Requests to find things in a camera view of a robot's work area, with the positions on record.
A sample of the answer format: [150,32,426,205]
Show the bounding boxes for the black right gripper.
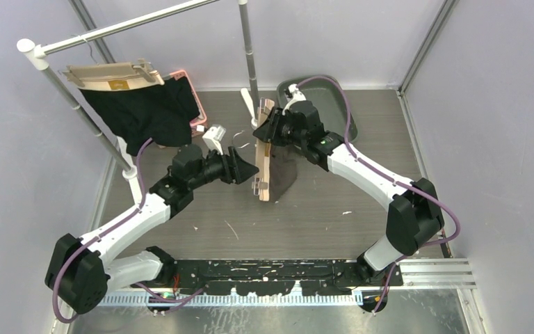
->
[253,107,307,148]

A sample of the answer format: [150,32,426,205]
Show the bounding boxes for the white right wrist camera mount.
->
[282,83,307,116]

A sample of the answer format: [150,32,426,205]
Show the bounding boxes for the pink perforated plastic basket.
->
[162,70,208,138]

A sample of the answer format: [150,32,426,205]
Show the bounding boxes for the black clothes in basket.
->
[164,78,198,122]

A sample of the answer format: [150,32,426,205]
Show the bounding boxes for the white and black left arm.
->
[44,144,259,323]

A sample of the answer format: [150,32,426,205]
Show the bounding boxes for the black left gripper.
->
[188,144,259,191]

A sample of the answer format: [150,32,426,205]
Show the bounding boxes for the grey-green plastic tub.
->
[276,76,347,136]

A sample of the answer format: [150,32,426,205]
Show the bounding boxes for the white and metal clothes rack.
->
[17,1,259,203]

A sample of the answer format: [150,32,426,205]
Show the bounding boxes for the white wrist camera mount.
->
[202,125,226,154]
[282,83,307,116]

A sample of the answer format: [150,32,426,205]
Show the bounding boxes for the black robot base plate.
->
[149,260,403,296]

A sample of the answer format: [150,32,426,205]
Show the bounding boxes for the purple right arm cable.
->
[294,75,462,316]

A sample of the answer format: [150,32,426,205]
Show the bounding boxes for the beige clip hanger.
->
[61,58,165,91]
[251,97,275,202]

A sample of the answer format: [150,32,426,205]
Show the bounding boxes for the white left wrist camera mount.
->
[202,125,226,154]

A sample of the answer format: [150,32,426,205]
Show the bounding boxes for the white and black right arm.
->
[253,101,444,286]

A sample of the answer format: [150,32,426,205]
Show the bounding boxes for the grey-brown underwear with beige waistband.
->
[259,145,298,202]

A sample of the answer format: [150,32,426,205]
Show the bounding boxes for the black underwear with beige waistband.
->
[81,85,192,157]

